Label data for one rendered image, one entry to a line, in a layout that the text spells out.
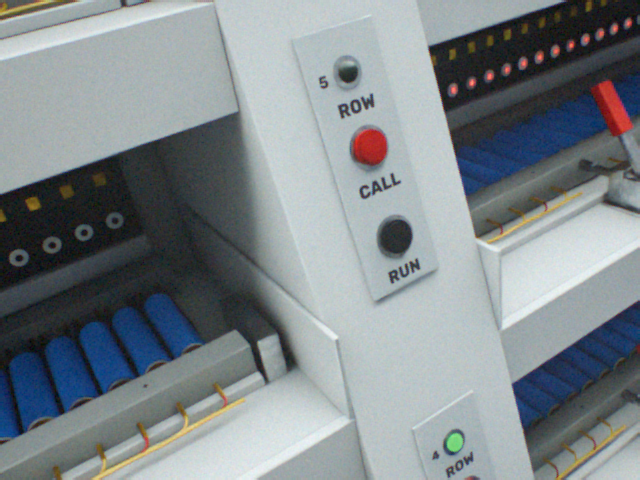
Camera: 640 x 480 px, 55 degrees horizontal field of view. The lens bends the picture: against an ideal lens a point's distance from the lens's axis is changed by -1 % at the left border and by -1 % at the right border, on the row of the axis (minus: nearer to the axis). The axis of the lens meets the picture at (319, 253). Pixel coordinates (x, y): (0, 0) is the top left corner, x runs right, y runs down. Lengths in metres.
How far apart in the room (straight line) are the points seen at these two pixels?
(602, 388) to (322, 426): 0.30
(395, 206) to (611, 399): 0.31
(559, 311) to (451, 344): 0.08
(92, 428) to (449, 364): 0.18
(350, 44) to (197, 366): 0.17
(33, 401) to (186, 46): 0.20
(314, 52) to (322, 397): 0.16
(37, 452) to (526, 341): 0.26
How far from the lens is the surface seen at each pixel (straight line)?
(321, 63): 0.27
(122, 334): 0.37
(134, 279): 0.41
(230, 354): 0.32
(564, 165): 0.47
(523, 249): 0.41
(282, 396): 0.32
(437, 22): 0.32
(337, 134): 0.27
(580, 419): 0.53
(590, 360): 0.58
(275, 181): 0.26
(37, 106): 0.25
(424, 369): 0.32
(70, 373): 0.36
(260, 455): 0.30
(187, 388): 0.32
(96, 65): 0.25
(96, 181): 0.41
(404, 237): 0.29
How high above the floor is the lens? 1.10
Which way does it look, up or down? 16 degrees down
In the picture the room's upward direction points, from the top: 18 degrees counter-clockwise
